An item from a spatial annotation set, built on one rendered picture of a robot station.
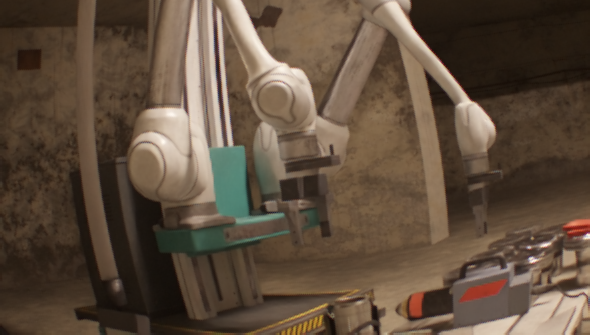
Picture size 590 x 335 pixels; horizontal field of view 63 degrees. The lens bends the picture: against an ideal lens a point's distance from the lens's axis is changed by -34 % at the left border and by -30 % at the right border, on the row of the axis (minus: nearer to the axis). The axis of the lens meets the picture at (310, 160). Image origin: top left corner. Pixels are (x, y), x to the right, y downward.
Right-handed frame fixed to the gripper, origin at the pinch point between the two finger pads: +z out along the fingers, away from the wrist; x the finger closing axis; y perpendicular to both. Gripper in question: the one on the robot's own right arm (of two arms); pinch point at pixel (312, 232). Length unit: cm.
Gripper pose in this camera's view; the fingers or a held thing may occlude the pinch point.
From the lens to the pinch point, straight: 160.9
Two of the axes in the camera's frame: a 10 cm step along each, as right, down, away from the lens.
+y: -8.5, 1.6, 5.1
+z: 1.6, 9.9, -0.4
